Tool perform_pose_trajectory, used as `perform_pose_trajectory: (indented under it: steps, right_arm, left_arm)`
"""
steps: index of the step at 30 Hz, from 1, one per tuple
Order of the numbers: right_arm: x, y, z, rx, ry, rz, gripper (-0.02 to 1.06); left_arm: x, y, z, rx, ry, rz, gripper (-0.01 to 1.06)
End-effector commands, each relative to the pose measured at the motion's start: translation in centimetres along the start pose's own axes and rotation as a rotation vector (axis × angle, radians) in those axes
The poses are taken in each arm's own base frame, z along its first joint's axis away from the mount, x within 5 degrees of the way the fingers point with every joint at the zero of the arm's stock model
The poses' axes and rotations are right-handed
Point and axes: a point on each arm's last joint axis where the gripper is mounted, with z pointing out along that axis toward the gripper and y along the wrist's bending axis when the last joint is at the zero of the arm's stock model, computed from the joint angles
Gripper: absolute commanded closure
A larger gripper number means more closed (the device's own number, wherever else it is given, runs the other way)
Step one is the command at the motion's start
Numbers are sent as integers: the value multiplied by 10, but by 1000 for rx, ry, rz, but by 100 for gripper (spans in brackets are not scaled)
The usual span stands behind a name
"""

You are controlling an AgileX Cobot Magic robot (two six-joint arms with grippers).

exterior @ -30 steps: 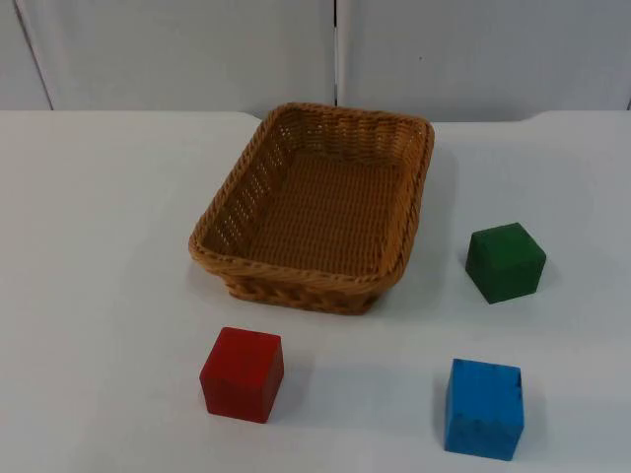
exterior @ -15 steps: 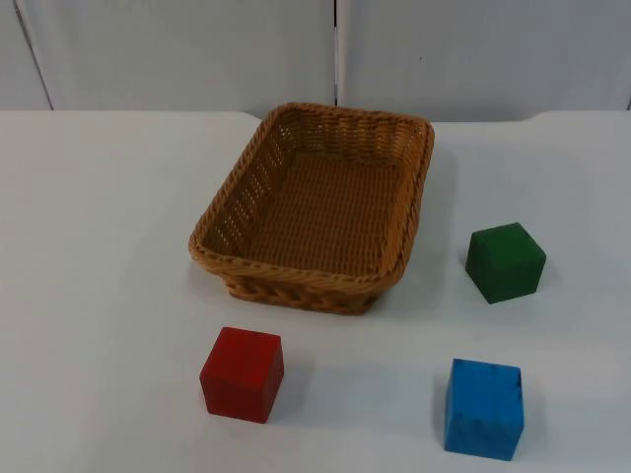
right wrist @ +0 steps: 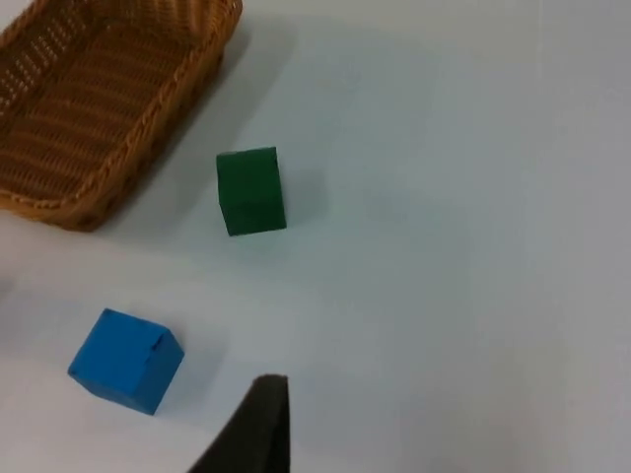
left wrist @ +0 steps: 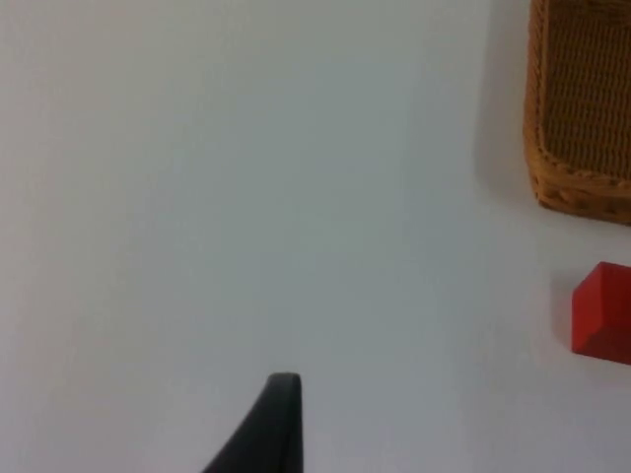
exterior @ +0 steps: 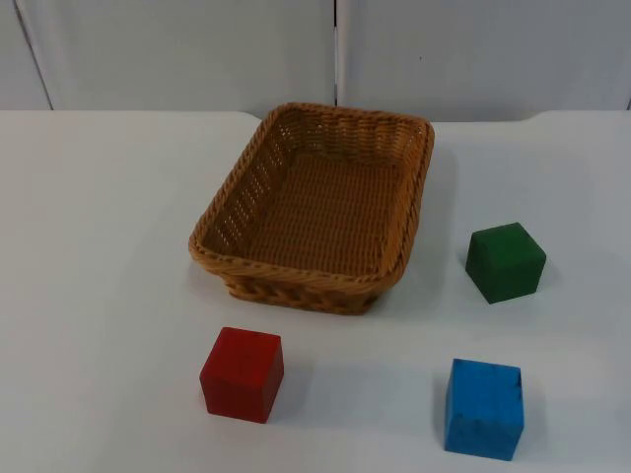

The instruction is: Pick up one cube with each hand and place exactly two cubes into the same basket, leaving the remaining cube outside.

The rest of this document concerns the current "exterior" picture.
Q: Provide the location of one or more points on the red cube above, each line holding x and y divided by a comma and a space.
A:
241, 374

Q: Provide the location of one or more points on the green cube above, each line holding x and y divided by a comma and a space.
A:
505, 261

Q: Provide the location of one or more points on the pale brown wicker basket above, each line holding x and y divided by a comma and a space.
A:
315, 217

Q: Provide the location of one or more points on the blue cube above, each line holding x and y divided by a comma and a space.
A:
483, 409

